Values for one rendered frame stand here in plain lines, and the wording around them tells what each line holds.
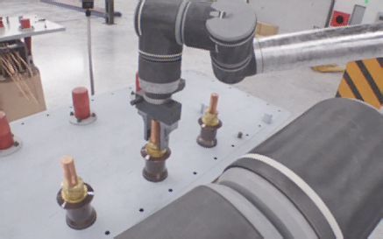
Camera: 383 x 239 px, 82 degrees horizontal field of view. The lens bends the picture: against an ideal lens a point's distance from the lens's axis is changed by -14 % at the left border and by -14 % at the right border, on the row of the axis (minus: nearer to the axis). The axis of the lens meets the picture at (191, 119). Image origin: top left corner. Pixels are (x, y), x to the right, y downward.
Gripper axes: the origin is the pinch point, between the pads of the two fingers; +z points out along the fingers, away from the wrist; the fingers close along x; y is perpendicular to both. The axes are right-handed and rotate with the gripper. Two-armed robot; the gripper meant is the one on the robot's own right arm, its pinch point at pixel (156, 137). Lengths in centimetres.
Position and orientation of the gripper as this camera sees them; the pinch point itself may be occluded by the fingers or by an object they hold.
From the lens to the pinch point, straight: 74.2
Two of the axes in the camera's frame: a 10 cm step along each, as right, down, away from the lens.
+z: -1.1, 8.5, 5.1
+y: -6.0, 3.6, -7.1
